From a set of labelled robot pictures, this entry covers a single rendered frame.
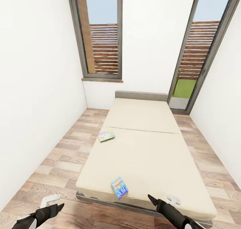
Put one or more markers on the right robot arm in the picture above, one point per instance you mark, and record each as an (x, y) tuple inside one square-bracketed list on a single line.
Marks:
[(172, 214)]

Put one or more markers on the fixed window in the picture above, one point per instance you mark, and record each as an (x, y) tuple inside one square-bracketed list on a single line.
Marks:
[(98, 26)]

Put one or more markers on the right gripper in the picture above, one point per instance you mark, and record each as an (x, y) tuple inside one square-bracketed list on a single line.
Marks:
[(164, 208)]

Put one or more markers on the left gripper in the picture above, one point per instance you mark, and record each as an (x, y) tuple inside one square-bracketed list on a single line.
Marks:
[(50, 211)]

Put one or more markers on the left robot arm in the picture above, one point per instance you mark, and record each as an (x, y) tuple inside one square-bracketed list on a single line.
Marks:
[(46, 211)]

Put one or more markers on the bed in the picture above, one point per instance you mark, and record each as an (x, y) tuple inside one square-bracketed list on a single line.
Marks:
[(150, 155)]

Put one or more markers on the board game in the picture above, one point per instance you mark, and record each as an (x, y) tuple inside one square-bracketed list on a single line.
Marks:
[(119, 187), (108, 135)]

